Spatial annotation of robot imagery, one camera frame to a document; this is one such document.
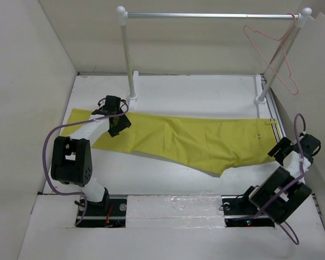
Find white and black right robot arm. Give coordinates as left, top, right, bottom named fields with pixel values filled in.
left=239, top=133, right=321, bottom=224

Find white and silver clothes rack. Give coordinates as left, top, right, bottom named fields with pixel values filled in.
left=116, top=6, right=313, bottom=109

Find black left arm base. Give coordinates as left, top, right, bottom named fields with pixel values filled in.
left=76, top=196, right=127, bottom=228

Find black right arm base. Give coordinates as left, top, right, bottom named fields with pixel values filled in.
left=219, top=197, right=275, bottom=228

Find yellow trousers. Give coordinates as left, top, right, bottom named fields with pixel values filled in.
left=64, top=108, right=284, bottom=178

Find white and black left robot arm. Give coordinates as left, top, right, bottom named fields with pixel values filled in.
left=50, top=95, right=131, bottom=215

